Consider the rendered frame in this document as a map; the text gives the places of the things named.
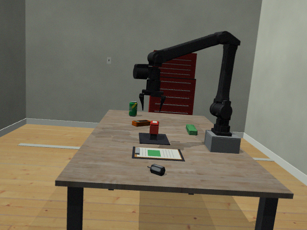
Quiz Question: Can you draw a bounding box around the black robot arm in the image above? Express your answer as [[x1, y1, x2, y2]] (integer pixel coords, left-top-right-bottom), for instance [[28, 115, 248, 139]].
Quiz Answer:
[[133, 31, 240, 137]]

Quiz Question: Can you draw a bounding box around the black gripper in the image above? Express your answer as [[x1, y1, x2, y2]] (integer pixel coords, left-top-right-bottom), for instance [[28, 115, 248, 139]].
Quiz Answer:
[[139, 79, 166, 112]]

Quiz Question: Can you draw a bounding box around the green soda can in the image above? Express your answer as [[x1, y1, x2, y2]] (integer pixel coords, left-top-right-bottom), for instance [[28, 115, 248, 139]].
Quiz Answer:
[[129, 101, 137, 116]]

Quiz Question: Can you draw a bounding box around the orange digital multimeter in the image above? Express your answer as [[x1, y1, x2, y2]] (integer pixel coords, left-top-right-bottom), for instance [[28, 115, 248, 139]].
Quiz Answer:
[[132, 120, 151, 127]]

